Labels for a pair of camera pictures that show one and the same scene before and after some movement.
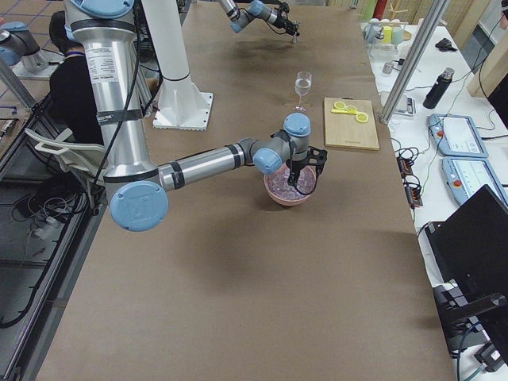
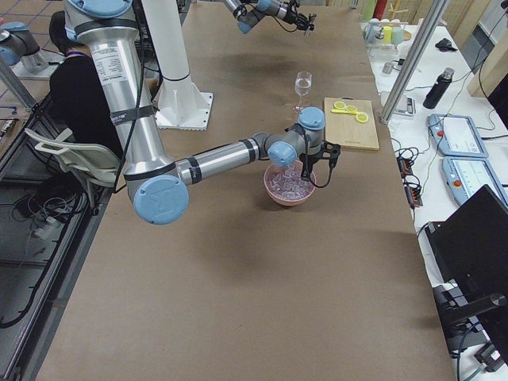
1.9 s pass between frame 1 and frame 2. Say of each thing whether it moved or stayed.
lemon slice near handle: stayed
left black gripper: moved
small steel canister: stayed
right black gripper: moved
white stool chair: stayed
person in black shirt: stayed
